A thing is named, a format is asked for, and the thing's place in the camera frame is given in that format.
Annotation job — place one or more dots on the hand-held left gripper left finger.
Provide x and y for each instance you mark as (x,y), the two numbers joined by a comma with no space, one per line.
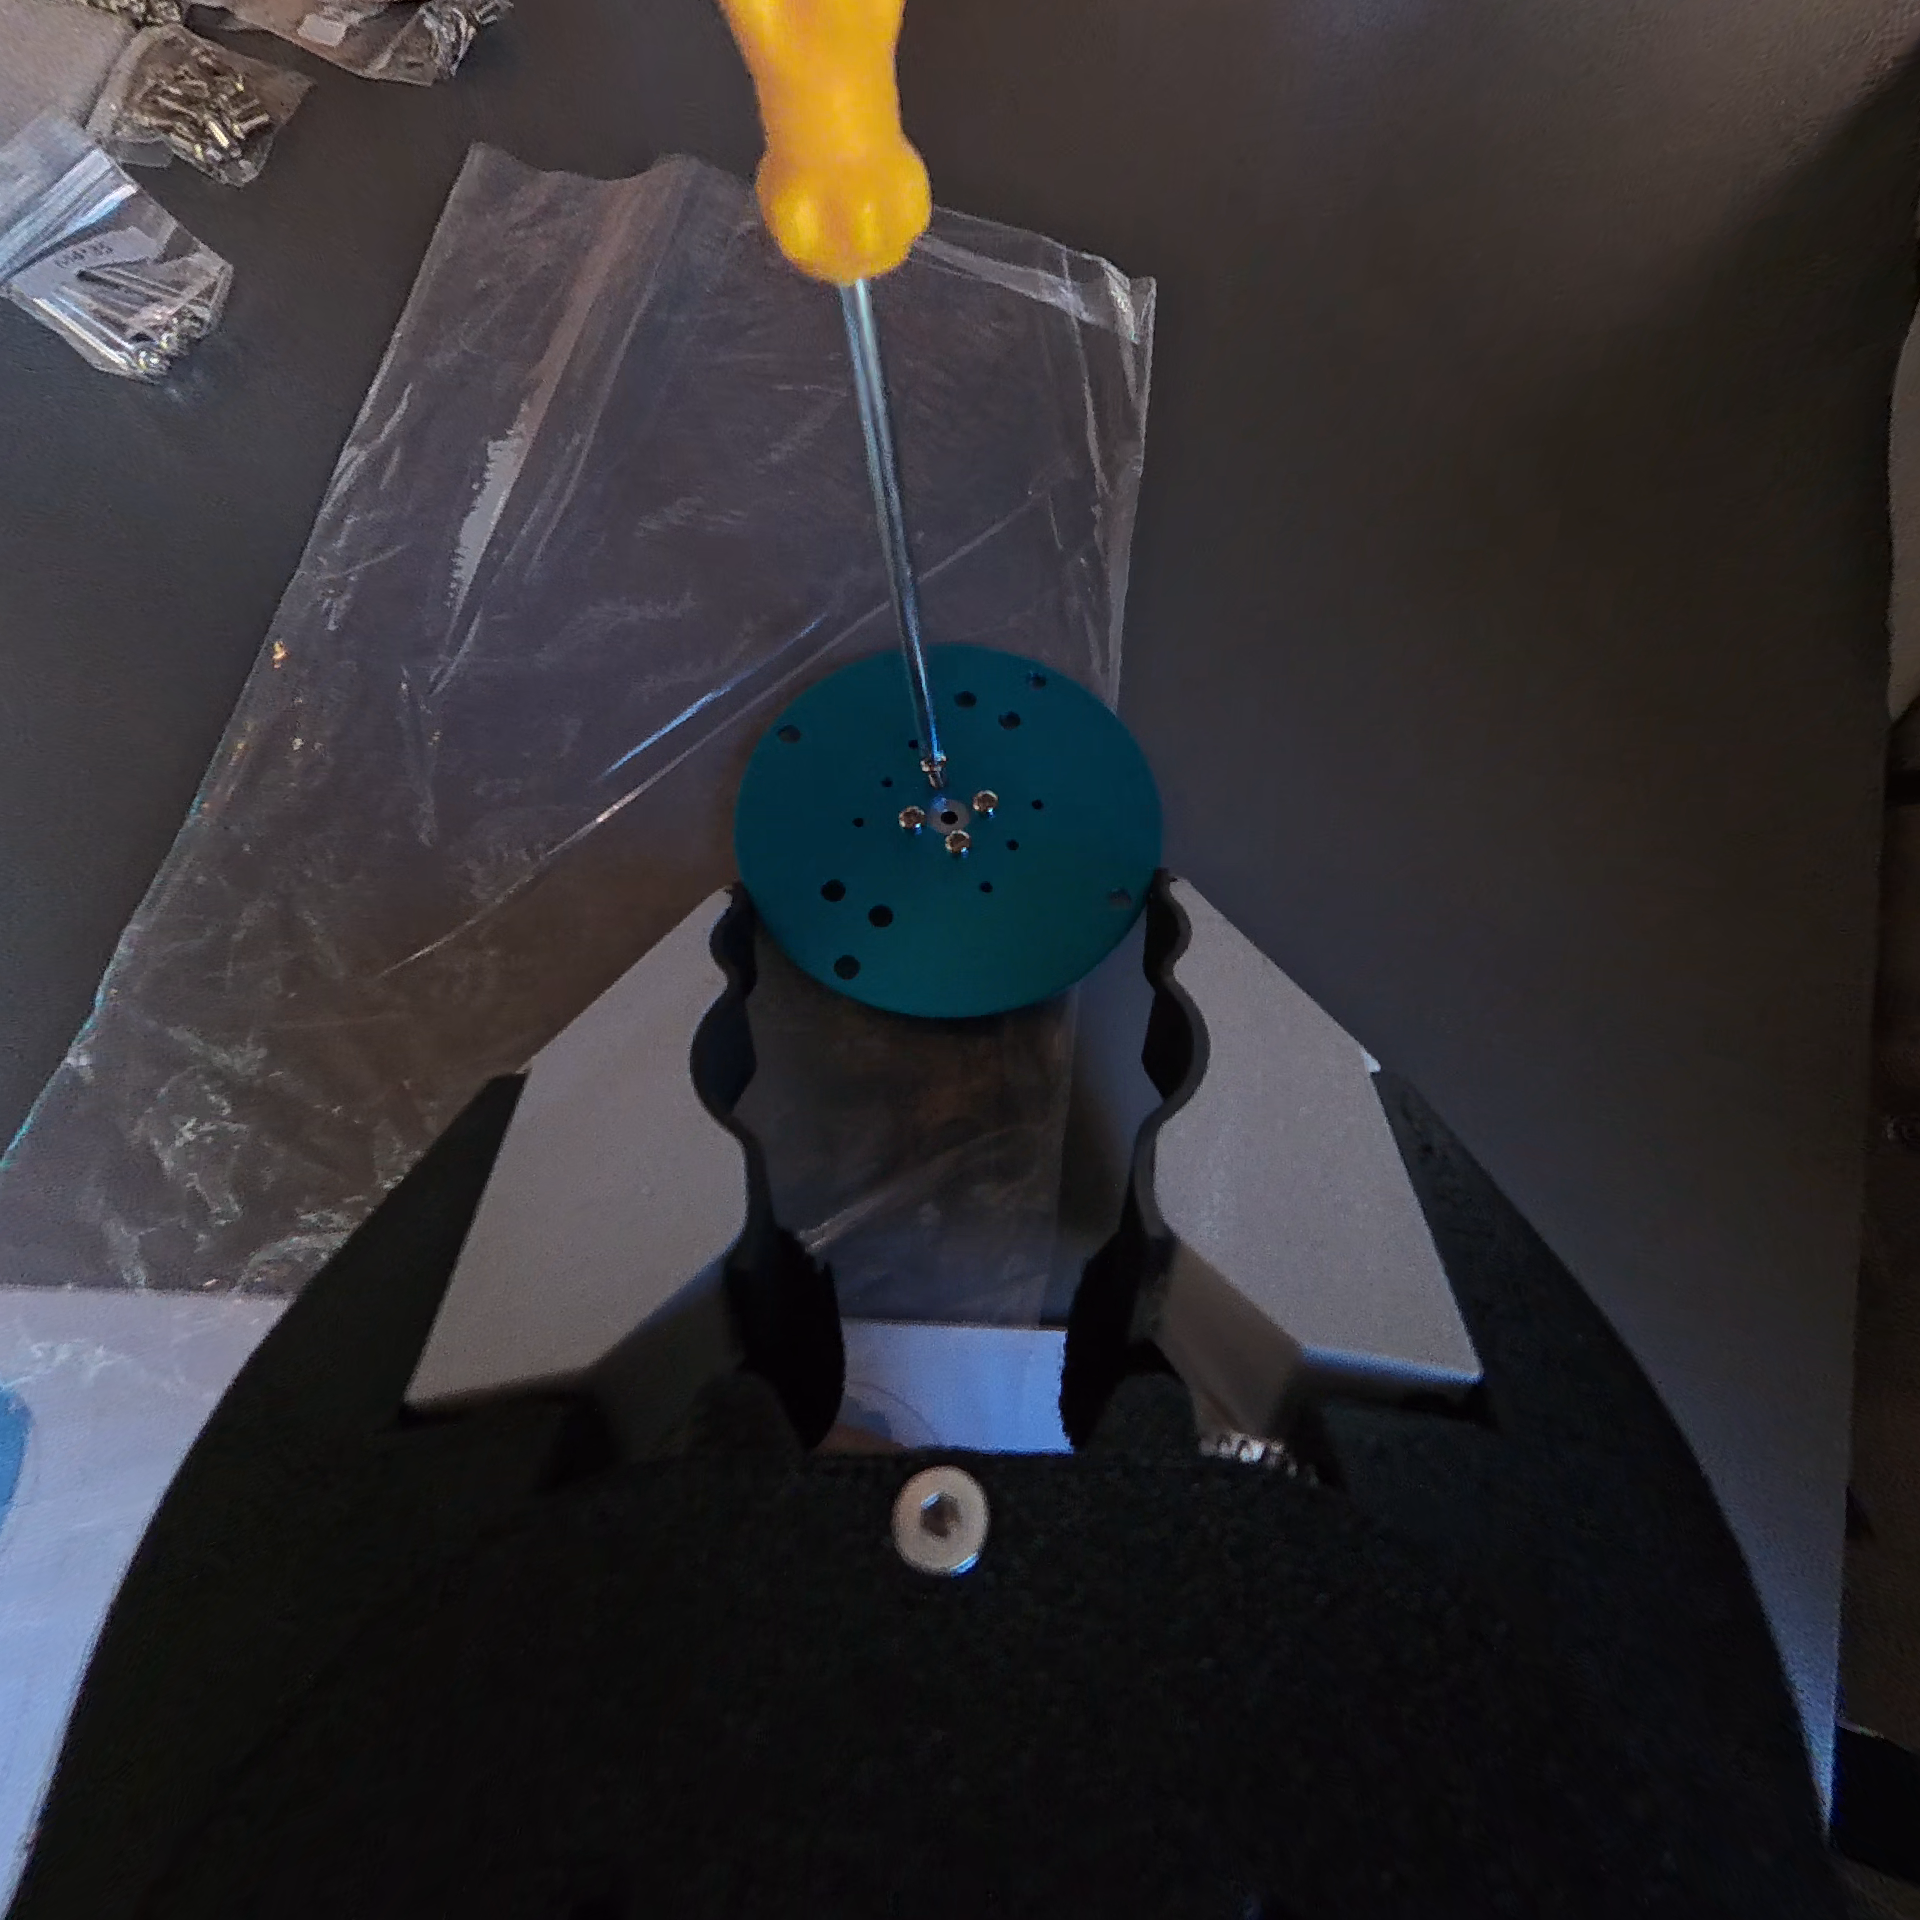
(599,1201)

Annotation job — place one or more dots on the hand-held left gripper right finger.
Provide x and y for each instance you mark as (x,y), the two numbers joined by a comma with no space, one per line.
(1289,1201)

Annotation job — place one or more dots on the teal round metal plate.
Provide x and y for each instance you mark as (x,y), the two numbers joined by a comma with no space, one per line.
(1050,932)

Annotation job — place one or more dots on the grey desk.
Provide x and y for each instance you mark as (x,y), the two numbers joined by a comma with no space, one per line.
(1425,525)

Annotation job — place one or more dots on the assembly guide booklet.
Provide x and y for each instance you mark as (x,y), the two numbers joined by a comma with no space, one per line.
(119,1426)

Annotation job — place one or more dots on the clear plastic bag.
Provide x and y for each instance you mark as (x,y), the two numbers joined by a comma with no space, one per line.
(525,599)

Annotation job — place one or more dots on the bag of long screws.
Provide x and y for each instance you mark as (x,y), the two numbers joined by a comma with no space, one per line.
(119,284)

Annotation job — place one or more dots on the bag of short silver screws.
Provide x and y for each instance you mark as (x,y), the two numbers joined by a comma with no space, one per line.
(194,107)

